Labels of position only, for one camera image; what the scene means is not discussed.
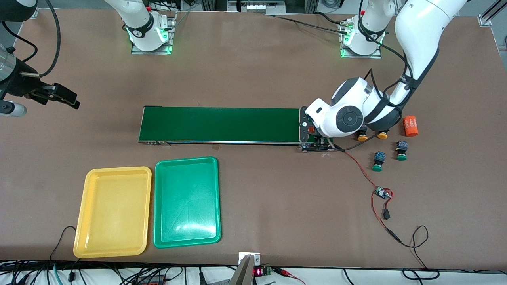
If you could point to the green belt conveyor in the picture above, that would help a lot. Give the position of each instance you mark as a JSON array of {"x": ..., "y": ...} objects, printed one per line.
[{"x": 218, "y": 124}]

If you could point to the aluminium camera mount bar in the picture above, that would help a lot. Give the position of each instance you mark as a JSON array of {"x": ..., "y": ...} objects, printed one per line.
[{"x": 244, "y": 269}]

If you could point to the black inline switch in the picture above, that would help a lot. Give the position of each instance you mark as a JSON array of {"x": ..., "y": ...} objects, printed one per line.
[{"x": 386, "y": 215}]

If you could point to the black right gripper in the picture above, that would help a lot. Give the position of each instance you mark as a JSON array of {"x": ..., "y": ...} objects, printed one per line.
[{"x": 19, "y": 84}]

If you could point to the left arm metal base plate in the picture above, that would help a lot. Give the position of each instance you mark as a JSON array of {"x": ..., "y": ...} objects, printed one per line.
[{"x": 360, "y": 56}]

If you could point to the red clip lead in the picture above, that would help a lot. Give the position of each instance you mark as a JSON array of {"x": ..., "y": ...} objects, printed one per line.
[{"x": 283, "y": 271}]

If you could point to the yellow push button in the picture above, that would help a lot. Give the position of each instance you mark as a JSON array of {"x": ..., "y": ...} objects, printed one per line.
[
  {"x": 382, "y": 135},
  {"x": 362, "y": 138}
]

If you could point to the red digit display module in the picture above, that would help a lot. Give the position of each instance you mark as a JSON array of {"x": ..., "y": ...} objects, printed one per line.
[{"x": 259, "y": 272}]

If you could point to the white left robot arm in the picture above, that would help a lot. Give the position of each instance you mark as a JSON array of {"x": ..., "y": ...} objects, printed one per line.
[{"x": 420, "y": 31}]

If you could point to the grey equipment box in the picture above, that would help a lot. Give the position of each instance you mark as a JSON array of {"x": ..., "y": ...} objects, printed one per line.
[{"x": 257, "y": 7}]

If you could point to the green plastic tray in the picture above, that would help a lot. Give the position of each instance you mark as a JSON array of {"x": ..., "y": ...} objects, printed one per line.
[{"x": 186, "y": 202}]

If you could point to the green push button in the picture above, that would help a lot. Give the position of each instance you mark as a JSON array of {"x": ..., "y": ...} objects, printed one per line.
[
  {"x": 401, "y": 152},
  {"x": 378, "y": 160}
]

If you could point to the aluminium corner bracket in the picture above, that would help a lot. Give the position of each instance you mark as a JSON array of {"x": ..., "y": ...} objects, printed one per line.
[{"x": 485, "y": 19}]

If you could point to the yellow plastic tray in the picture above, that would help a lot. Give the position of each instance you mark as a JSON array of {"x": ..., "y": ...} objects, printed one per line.
[{"x": 113, "y": 213}]

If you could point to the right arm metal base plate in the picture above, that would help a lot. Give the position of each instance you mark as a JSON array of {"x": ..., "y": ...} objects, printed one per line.
[{"x": 172, "y": 31}]

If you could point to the small controller circuit board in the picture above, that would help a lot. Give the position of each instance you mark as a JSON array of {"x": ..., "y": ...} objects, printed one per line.
[{"x": 382, "y": 193}]

